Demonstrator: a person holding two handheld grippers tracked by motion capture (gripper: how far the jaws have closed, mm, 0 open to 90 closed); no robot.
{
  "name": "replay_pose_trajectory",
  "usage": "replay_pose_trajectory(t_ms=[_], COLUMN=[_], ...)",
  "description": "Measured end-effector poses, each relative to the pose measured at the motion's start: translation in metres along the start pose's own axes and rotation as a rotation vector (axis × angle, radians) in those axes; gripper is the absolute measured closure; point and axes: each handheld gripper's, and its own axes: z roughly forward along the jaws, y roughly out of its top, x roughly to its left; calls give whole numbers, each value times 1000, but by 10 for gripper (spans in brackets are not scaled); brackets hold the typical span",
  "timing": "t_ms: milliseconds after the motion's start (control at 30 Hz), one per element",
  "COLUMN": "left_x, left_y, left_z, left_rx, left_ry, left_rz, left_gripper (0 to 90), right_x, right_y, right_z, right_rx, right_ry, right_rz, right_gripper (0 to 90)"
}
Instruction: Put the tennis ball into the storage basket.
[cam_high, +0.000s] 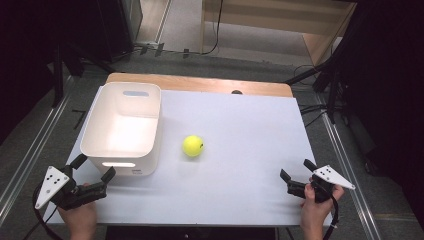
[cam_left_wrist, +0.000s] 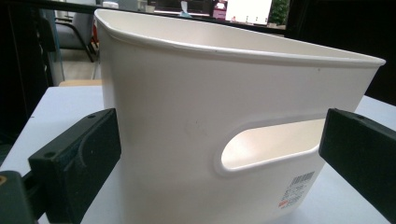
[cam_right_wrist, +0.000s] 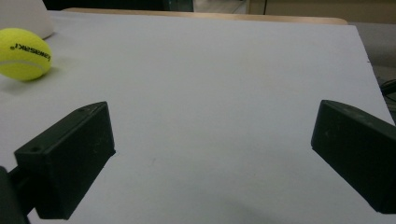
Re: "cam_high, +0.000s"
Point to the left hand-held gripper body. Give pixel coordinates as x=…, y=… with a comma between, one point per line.
x=63, y=190

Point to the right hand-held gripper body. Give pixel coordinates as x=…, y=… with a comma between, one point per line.
x=325, y=181

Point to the white plastic bin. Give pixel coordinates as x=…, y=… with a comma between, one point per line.
x=123, y=133

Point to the yellow ball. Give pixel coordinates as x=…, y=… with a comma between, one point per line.
x=193, y=146

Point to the person's left hand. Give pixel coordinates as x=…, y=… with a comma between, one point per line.
x=80, y=213

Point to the person's right hand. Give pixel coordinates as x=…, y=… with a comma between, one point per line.
x=316, y=210

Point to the white table sheet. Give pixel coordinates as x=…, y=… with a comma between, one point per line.
x=240, y=160

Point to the black tripod stand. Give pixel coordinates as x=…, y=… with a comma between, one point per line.
x=61, y=73
x=328, y=76

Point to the small dark table grommet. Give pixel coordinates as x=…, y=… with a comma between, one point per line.
x=236, y=92

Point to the wooden table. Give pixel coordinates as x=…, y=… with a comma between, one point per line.
x=200, y=83

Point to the dark cabinet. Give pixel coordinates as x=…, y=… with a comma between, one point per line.
x=116, y=26

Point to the light wooden shelf unit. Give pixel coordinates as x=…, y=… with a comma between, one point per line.
x=276, y=20

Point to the metal floor rail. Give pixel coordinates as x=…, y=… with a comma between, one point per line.
x=350, y=173
x=31, y=153

